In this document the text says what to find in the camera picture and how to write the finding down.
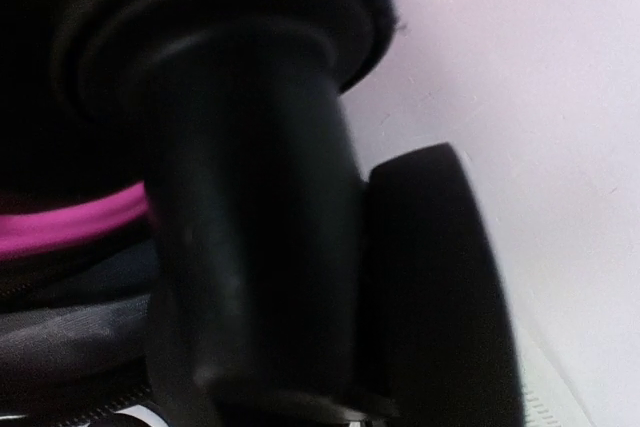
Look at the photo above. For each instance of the pink cartoon suitcase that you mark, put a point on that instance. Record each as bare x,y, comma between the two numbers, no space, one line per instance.
184,226

